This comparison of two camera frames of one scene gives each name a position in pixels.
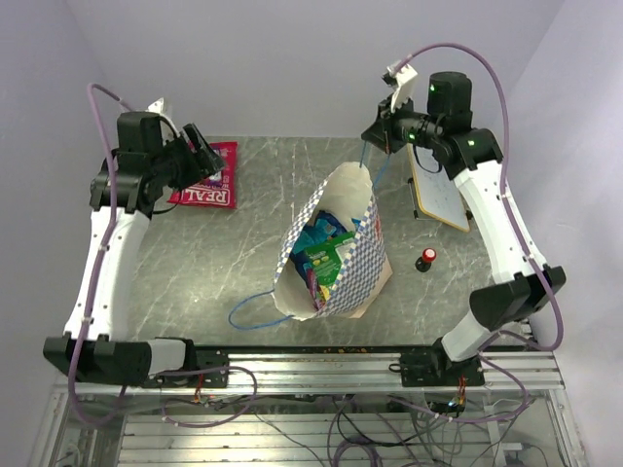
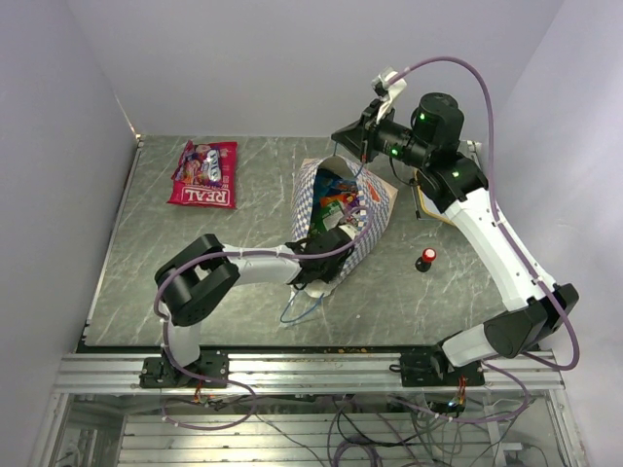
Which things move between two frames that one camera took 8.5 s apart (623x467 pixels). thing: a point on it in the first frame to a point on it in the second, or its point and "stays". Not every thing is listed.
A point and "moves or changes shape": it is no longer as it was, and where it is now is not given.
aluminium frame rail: [300, 374] stays
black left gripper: [196, 171] to [331, 271]
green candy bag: [325, 260] moves or changes shape
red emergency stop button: [423, 263] stays
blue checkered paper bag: [348, 195] to [376, 197]
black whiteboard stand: [413, 198] stays
